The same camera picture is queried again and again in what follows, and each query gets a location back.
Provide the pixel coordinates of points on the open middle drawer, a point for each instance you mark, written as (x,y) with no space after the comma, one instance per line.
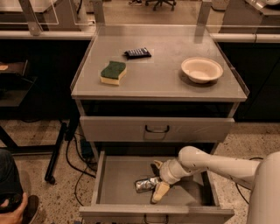
(115,200)

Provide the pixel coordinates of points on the person hand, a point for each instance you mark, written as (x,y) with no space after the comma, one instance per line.
(16,216)

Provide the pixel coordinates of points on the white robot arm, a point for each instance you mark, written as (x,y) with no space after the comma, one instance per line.
(262,178)

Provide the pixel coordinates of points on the dark snack bar packet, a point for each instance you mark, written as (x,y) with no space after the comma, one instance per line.
(137,53)

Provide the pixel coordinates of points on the grey drawer cabinet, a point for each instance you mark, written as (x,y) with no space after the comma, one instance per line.
(154,86)

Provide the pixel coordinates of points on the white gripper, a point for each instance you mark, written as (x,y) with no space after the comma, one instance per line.
(165,172)

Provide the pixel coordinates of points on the closed upper drawer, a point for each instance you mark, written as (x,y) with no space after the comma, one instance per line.
(155,129)

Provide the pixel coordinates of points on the brown shoe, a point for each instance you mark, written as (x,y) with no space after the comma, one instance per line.
(31,210)

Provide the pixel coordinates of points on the office chair base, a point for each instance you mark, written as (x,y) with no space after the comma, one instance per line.
(157,3)

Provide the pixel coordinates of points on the silver redbull can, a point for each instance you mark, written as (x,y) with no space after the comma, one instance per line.
(146,184)

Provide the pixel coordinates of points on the green yellow sponge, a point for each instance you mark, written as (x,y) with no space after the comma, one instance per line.
(113,73)

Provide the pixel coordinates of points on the white paper bowl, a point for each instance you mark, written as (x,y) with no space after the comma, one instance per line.
(201,70)

